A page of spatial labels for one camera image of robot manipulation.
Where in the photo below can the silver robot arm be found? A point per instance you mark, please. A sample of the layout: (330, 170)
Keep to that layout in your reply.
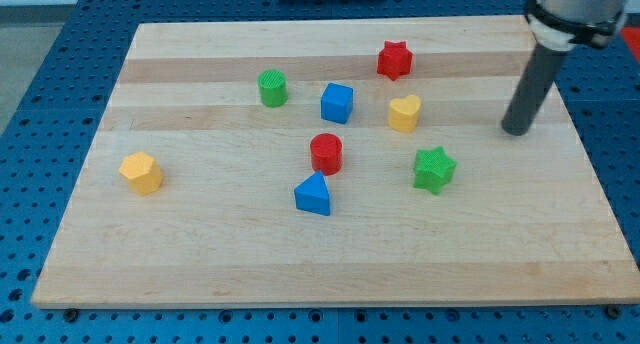
(560, 25)

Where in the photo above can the green star block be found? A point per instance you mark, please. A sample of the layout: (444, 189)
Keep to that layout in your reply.
(433, 169)

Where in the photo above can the red star block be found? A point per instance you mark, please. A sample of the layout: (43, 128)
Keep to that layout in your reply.
(394, 60)

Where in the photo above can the red cylinder block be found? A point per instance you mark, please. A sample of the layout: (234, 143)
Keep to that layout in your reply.
(326, 153)

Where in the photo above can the wooden board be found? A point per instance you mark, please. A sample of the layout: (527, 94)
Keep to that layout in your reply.
(524, 220)

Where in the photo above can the blue triangle block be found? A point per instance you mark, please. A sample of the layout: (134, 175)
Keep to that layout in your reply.
(312, 195)

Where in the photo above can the blue cube block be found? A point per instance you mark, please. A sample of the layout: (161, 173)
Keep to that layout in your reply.
(337, 103)

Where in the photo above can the green cylinder block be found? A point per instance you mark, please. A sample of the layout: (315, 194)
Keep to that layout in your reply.
(272, 88)

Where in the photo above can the yellow heart block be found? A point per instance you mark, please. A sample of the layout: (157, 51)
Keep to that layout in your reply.
(404, 113)

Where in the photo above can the yellow hexagon block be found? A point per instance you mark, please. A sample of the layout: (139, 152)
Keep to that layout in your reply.
(141, 173)

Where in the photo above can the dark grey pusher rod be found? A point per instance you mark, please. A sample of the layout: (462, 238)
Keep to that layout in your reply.
(532, 89)

